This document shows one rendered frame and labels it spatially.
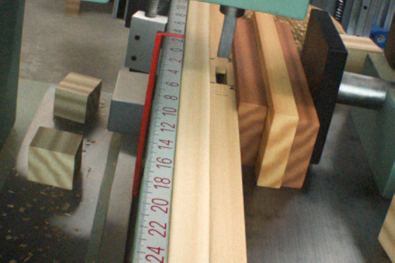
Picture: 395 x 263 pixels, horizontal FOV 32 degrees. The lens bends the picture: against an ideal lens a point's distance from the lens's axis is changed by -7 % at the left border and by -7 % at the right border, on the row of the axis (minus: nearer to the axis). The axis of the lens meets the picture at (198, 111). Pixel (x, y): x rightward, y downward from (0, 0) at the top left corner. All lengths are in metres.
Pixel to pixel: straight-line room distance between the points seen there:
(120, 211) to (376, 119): 0.22
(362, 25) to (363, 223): 0.86
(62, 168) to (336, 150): 0.23
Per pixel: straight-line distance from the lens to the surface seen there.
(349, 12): 1.35
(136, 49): 1.15
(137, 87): 0.71
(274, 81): 0.51
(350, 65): 0.66
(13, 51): 0.64
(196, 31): 0.58
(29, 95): 0.78
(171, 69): 0.49
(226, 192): 0.39
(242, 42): 0.59
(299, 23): 0.75
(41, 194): 0.61
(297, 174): 0.49
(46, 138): 0.63
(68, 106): 0.73
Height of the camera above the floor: 1.15
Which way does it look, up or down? 26 degrees down
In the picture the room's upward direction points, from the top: 11 degrees clockwise
